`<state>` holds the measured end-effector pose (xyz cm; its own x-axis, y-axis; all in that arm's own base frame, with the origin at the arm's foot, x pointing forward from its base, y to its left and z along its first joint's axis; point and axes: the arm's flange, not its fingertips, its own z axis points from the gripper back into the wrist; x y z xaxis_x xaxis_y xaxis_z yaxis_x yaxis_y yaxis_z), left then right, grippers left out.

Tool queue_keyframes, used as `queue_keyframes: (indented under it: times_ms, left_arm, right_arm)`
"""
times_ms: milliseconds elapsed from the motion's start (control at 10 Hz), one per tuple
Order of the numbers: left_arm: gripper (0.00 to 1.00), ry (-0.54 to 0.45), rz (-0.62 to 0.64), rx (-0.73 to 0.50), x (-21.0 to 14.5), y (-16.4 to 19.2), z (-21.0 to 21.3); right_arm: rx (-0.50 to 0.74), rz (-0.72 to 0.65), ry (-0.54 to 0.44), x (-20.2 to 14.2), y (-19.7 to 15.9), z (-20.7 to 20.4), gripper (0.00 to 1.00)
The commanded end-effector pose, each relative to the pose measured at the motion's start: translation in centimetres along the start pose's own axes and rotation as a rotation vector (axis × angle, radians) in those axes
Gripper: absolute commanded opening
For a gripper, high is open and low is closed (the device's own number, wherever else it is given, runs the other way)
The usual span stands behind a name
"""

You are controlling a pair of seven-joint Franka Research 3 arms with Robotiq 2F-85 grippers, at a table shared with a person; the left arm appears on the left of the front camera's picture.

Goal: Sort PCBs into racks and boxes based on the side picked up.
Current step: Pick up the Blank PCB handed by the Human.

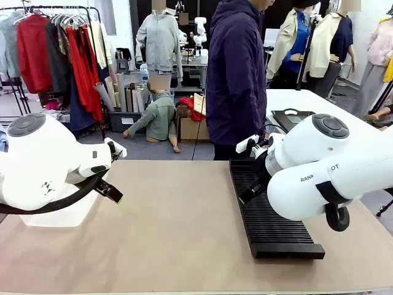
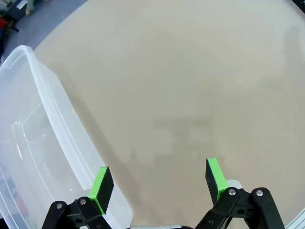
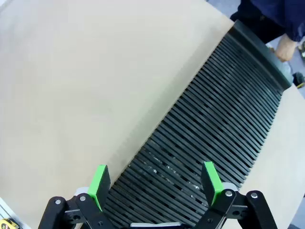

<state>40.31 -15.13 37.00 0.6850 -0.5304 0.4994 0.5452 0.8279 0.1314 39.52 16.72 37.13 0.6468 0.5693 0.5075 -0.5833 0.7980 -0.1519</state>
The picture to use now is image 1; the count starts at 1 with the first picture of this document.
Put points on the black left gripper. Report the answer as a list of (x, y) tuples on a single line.
[(103, 187)]

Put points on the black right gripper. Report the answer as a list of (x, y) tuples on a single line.
[(263, 172)]

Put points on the white spare robot arm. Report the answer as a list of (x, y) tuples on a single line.
[(201, 30)]

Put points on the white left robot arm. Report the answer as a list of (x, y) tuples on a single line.
[(37, 159)]

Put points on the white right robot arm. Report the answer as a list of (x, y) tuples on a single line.
[(307, 184)]

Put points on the black slotted PCB rack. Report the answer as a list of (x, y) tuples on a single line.
[(270, 227)]

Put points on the clear plastic storage box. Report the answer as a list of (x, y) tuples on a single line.
[(61, 218)]

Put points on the grey storage bin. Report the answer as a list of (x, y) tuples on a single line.
[(119, 123)]

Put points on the cardboard box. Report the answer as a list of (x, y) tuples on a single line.
[(190, 129)]

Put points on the navy garment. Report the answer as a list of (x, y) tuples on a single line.
[(78, 113)]

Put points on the seated mannequin in green jacket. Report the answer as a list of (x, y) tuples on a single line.
[(159, 113)]

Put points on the grey paper roll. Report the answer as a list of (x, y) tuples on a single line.
[(104, 96)]

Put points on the beige paper roll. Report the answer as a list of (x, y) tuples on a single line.
[(121, 92)]

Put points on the red cloth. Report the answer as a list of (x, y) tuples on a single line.
[(192, 106)]

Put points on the cream paper roll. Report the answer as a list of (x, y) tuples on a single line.
[(110, 89)]

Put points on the white table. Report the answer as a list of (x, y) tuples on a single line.
[(294, 98)]

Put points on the person in purple jacket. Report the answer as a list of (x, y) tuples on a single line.
[(236, 77)]

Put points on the red dress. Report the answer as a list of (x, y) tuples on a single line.
[(83, 77)]

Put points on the clear water bottle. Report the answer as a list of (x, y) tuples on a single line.
[(144, 75)]

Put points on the black floor tripod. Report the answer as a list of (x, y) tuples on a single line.
[(380, 213)]

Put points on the black chair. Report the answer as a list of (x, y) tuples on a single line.
[(330, 80)]

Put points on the dark grey garment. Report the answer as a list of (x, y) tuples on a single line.
[(56, 61)]

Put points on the black tripod pole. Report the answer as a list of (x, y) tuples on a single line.
[(306, 55)]

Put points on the cream garment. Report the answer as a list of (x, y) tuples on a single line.
[(98, 43)]

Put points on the red jacket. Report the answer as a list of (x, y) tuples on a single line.
[(33, 55)]

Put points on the mannequin in grey hoodie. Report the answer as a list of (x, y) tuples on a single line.
[(159, 37)]

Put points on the mannequin beige jacket blue shirt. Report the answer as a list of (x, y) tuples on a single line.
[(291, 27)]

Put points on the mannequin cream jacket navy shirt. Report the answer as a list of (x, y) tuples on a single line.
[(322, 37)]

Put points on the light grey garment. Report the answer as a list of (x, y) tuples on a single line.
[(9, 43)]

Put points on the mannequin in pink top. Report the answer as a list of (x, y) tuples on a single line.
[(379, 46)]

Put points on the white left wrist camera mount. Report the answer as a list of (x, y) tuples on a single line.
[(118, 150)]

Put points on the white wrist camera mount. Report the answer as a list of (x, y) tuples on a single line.
[(118, 150), (244, 146)]

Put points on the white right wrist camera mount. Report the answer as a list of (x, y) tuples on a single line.
[(244, 146)]

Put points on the black clothes rack frame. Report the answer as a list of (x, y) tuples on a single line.
[(40, 7)]

